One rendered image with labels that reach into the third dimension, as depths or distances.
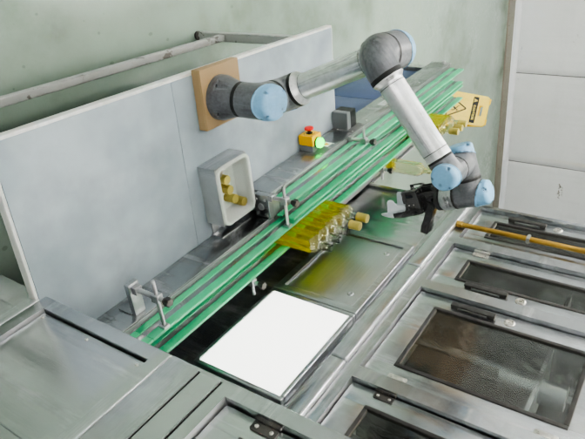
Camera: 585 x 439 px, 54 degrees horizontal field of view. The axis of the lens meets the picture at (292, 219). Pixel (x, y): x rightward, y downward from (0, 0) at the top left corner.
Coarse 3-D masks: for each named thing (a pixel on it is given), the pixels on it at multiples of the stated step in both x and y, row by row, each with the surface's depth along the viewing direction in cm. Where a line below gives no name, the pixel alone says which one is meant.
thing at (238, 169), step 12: (240, 156) 202; (228, 168) 209; (240, 168) 209; (216, 180) 195; (240, 180) 212; (240, 192) 215; (252, 192) 212; (228, 204) 213; (252, 204) 214; (228, 216) 208; (240, 216) 209
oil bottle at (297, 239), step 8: (288, 232) 215; (296, 232) 214; (304, 232) 214; (280, 240) 217; (288, 240) 214; (296, 240) 212; (304, 240) 210; (312, 240) 208; (320, 240) 210; (296, 248) 214; (304, 248) 211; (312, 248) 209
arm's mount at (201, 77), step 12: (228, 60) 195; (192, 72) 186; (204, 72) 186; (216, 72) 191; (228, 72) 197; (204, 84) 188; (204, 96) 189; (204, 108) 190; (204, 120) 192; (216, 120) 196; (228, 120) 202
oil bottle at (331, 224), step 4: (308, 216) 223; (312, 216) 223; (316, 216) 222; (320, 216) 222; (308, 220) 220; (312, 220) 220; (316, 220) 219; (320, 220) 219; (324, 220) 219; (328, 220) 218; (332, 220) 218; (320, 224) 217; (324, 224) 217; (328, 224) 216; (332, 224) 217; (336, 224) 218; (328, 228) 216; (332, 228) 216; (332, 232) 217
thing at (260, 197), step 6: (258, 192) 216; (264, 192) 216; (258, 198) 216; (264, 198) 214; (258, 204) 218; (264, 204) 216; (270, 204) 215; (258, 210) 219; (264, 210) 217; (270, 210) 216; (264, 216) 219; (270, 216) 217
